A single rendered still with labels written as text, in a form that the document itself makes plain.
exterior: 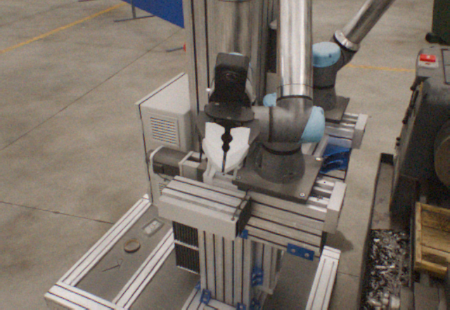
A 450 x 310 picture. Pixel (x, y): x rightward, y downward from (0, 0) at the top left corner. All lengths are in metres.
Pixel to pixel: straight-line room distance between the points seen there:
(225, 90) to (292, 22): 0.31
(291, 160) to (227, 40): 0.38
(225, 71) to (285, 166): 0.61
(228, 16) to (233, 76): 0.42
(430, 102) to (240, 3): 0.94
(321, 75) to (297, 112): 0.73
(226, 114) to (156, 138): 0.92
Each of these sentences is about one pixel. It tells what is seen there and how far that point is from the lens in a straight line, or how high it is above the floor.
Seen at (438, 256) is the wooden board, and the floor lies 0.89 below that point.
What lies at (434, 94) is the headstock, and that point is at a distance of 1.64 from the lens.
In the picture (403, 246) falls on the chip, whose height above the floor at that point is 0.57.
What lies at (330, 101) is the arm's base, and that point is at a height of 1.20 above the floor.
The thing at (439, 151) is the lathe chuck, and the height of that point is 1.09.
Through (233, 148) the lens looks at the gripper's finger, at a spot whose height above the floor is 1.58.
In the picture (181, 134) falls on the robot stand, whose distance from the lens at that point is 1.38.
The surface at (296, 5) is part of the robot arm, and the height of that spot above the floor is 1.66.
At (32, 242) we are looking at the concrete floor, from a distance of 2.85.
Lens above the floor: 1.84
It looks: 31 degrees down
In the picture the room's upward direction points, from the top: straight up
